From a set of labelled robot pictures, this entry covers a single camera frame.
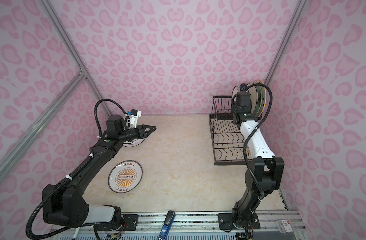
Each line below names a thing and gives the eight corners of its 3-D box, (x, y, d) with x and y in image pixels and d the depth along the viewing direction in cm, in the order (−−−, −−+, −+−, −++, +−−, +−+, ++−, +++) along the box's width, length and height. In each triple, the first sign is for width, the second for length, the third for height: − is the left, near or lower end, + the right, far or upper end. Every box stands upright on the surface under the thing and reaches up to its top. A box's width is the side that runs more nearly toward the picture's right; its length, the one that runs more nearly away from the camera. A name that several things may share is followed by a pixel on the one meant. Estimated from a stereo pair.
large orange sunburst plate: (104, 193, 85) (102, 192, 83) (114, 161, 97) (113, 160, 95) (139, 193, 85) (138, 191, 83) (145, 161, 97) (144, 160, 95)
